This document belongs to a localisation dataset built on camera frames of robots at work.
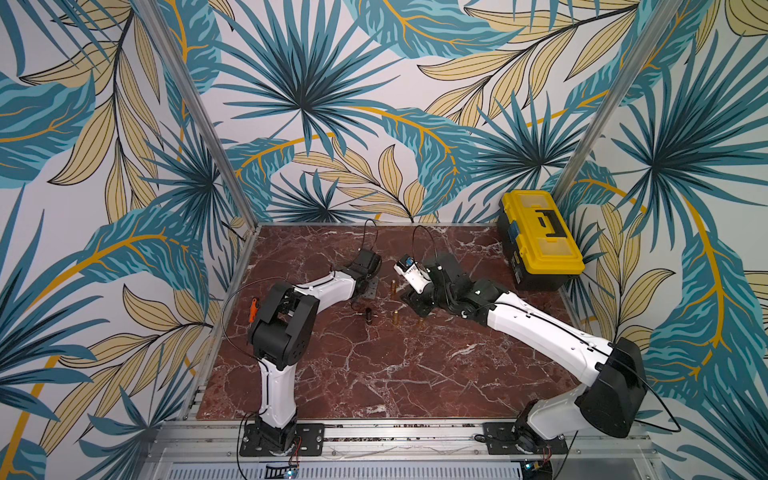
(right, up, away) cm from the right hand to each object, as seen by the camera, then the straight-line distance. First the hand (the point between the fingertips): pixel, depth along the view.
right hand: (408, 289), depth 79 cm
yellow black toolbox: (+42, +11, +13) cm, 45 cm away
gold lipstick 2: (+5, -12, +14) cm, 20 cm away
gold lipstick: (-3, -10, +12) cm, 16 cm away
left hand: (-13, -2, +19) cm, 24 cm away
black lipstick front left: (-11, -11, +12) cm, 20 cm away
